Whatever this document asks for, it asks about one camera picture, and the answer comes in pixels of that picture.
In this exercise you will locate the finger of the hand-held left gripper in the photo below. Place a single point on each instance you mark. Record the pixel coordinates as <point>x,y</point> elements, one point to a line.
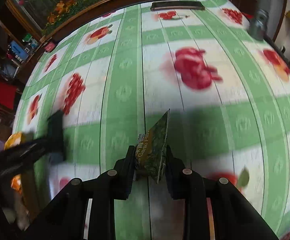
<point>56,140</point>

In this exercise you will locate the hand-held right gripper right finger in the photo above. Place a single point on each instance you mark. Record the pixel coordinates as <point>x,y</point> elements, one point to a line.
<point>171,177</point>

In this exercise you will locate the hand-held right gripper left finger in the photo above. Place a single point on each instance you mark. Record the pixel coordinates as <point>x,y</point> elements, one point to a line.
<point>128,172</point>

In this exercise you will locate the green leafy print snack packet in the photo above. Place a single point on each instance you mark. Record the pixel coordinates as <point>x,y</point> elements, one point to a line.
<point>155,150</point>

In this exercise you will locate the red cloth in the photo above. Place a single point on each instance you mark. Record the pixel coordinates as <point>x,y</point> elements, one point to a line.
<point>2,92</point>

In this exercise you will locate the green fruit print tablecloth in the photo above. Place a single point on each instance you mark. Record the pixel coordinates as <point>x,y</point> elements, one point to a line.
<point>185,105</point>

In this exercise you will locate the small red box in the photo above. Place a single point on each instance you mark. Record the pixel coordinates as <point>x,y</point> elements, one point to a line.
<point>49,47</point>

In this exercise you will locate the blue plastic box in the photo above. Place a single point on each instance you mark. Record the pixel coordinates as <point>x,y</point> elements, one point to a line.
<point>17,49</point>

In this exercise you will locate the black smartphone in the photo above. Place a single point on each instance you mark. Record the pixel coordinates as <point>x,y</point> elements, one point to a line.
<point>177,5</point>

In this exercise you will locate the grey metal canister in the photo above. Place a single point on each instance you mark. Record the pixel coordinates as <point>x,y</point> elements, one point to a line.
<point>259,17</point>

